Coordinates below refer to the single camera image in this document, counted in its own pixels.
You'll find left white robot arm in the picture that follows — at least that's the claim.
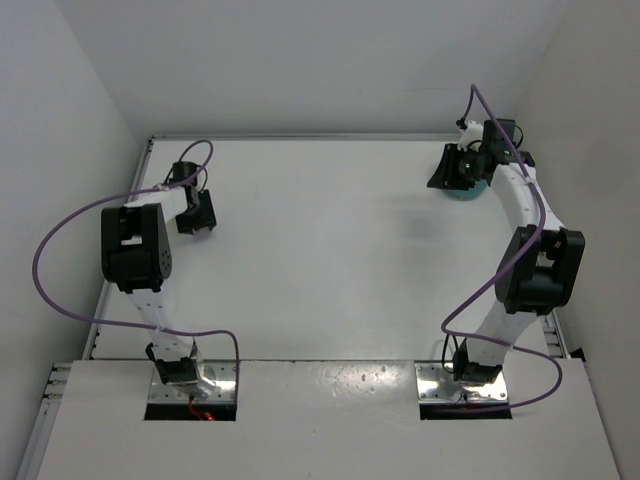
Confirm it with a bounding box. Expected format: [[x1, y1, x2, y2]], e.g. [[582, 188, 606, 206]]
[[101, 161, 217, 398]]

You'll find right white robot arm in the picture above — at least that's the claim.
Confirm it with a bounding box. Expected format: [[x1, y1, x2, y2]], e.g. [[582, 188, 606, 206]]
[[427, 119, 586, 385]]

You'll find teal divided round container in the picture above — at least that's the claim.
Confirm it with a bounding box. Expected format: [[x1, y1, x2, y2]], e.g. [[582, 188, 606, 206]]
[[446, 182, 487, 201]]

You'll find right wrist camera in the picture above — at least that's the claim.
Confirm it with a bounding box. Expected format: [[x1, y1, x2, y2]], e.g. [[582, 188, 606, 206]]
[[456, 118, 484, 149]]

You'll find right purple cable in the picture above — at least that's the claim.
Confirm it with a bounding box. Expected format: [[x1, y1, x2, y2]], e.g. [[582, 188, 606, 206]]
[[441, 83, 562, 412]]

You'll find purple cable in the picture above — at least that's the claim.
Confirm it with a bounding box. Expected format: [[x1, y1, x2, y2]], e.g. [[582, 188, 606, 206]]
[[32, 139, 239, 371], [441, 83, 562, 412]]

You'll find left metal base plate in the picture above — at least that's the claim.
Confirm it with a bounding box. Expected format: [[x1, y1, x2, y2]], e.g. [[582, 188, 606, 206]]
[[147, 360, 236, 405]]

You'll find metal base plate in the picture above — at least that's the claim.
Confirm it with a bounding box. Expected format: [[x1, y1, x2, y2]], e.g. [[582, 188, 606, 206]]
[[414, 362, 509, 406], [147, 360, 236, 405]]

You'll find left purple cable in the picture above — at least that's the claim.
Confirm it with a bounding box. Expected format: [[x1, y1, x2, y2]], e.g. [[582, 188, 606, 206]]
[[32, 139, 239, 371]]

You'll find red wire under left base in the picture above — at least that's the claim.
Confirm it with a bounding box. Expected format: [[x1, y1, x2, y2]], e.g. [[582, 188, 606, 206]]
[[188, 398, 216, 420]]

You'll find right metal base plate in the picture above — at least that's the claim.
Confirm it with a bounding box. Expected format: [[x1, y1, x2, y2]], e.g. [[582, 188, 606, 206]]
[[414, 362, 509, 406]]

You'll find aluminium frame rail left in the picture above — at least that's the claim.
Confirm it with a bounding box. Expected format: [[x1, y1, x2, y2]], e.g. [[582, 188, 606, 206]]
[[15, 281, 109, 479]]

